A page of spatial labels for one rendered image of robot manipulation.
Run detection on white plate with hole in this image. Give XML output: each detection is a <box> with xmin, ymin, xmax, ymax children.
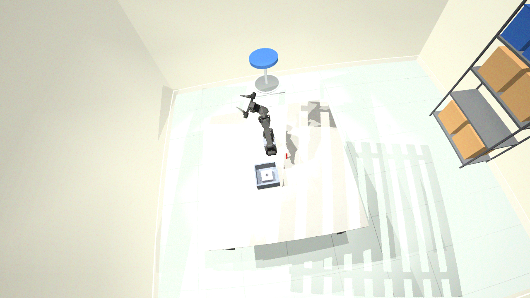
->
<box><xmin>261</xmin><ymin>169</ymin><xmax>273</xmax><ymax>183</ymax></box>

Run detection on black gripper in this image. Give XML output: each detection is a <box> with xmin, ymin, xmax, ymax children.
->
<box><xmin>236</xmin><ymin>92</ymin><xmax>261</xmax><ymax>118</ymax></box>

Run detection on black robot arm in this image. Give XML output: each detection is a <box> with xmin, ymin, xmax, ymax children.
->
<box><xmin>249</xmin><ymin>101</ymin><xmax>277</xmax><ymax>156</ymax></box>

